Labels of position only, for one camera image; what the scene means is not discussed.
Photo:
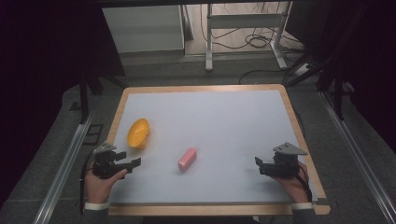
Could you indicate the aluminium rail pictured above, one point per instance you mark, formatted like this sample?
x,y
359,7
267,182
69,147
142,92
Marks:
x,y
67,169
358,149

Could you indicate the orange yellow fruit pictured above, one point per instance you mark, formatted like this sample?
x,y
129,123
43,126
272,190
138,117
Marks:
x,y
138,132

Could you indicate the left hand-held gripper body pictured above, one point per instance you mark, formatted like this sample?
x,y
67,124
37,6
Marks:
x,y
104,165

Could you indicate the pink soap bar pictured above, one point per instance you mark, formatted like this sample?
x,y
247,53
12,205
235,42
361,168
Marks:
x,y
187,159

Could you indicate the person's right hand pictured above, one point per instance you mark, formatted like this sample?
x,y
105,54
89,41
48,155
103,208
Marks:
x,y
294,188

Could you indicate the white power strip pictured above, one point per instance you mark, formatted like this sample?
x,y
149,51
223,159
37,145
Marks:
x,y
302,70

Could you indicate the black metal stand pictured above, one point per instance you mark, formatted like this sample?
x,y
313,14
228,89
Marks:
x,y
338,99
83,102

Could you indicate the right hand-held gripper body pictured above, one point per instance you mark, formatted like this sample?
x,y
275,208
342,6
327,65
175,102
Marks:
x,y
285,163

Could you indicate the black floor plate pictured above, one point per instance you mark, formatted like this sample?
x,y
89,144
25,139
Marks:
x,y
93,134

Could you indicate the grey cabinet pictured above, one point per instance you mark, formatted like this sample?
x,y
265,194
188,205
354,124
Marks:
x,y
146,28

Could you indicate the white desk frame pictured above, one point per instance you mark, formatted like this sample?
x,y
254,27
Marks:
x,y
243,21

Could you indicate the person's left hand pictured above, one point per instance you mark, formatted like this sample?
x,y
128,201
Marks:
x,y
97,186

